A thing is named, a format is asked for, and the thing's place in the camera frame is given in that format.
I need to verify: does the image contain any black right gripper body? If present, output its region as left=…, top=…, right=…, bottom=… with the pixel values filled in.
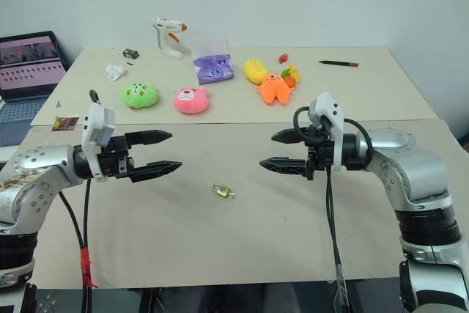
left=300, top=123, right=336, bottom=182

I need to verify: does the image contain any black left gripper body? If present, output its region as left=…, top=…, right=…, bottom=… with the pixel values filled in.
left=96, top=133, right=134, bottom=182

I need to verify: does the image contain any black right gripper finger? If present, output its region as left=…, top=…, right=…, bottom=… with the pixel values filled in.
left=270, top=128, right=306, bottom=145
left=259, top=157, right=309, bottom=179

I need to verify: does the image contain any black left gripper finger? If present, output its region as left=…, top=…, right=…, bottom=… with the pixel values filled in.
left=124, top=129, right=174, bottom=150
left=129, top=161, right=183, bottom=184

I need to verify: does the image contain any green round plush toy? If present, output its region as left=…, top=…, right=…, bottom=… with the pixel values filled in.
left=119, top=82, right=160, bottom=111

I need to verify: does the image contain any orange one-eyed plush toy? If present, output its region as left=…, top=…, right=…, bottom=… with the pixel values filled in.
left=255, top=73, right=295, bottom=106

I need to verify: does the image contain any pink round plush toy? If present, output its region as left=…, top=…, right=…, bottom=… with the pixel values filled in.
left=172, top=86, right=214, bottom=115

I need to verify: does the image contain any small yellow green plush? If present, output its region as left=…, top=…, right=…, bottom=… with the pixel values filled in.
left=280, top=64, right=303, bottom=89

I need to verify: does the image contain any small red yellow packet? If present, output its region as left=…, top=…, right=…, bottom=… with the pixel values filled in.
left=51, top=116, right=80, bottom=133

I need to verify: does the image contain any small brass padlock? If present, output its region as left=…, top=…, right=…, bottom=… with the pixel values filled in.
left=211, top=182, right=233, bottom=199

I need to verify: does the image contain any crumpled white tissue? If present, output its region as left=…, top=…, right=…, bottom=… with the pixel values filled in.
left=105, top=64, right=128, bottom=83

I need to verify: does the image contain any yellow plush toy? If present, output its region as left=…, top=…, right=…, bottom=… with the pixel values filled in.
left=242, top=58, right=270, bottom=85

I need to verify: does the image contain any black pen with orange end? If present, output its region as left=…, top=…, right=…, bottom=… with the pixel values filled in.
left=318, top=59, right=360, bottom=69

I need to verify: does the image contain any purple plush in plastic bag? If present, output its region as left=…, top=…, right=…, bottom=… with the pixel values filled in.
left=191, top=37, right=236, bottom=86

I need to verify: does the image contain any white hot glue gun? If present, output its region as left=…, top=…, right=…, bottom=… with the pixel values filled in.
left=152, top=15, right=189, bottom=61

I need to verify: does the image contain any open laptop computer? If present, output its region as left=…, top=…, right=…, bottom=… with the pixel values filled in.
left=0, top=30, right=71, bottom=150

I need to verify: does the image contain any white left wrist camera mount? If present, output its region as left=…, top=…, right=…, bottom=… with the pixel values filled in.
left=81, top=103, right=117, bottom=183

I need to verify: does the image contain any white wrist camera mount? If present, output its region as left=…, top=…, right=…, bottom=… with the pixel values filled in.
left=307, top=91, right=346, bottom=172
left=81, top=103, right=117, bottom=183

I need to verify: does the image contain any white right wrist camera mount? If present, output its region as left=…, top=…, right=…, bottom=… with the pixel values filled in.
left=307, top=91, right=346, bottom=172

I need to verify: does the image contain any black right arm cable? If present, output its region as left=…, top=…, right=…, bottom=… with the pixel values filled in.
left=293, top=106, right=373, bottom=313

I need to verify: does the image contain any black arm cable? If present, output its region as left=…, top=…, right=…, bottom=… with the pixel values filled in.
left=57, top=89, right=102, bottom=313
left=293, top=106, right=373, bottom=313

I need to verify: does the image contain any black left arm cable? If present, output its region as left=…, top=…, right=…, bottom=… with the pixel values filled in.
left=57, top=89, right=102, bottom=313

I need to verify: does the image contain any red tape on cable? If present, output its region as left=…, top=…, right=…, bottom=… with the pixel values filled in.
left=79, top=247, right=100, bottom=289

